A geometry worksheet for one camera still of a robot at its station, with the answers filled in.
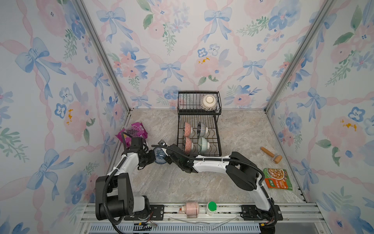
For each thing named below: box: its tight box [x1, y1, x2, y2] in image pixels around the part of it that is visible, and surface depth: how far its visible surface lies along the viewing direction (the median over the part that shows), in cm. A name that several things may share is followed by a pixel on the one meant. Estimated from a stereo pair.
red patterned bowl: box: [184, 121, 193, 138], surface depth 97 cm
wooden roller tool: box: [260, 146, 283, 164], surface depth 94 cm
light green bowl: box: [197, 136, 210, 155], surface depth 92 cm
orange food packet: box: [262, 167, 293, 191], surface depth 87 cm
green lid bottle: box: [206, 201, 218, 216], surface depth 69 cm
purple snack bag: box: [114, 121, 149, 148], surface depth 102 cm
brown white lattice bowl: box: [200, 94, 218, 112], surface depth 92 cm
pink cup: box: [181, 201, 200, 218], surface depth 70 cm
